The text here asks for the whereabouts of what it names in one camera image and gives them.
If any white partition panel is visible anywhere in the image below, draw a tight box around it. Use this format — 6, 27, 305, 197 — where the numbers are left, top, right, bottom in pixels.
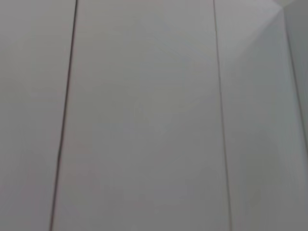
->
282, 0, 308, 154
213, 0, 308, 231
49, 0, 233, 231
0, 0, 78, 231

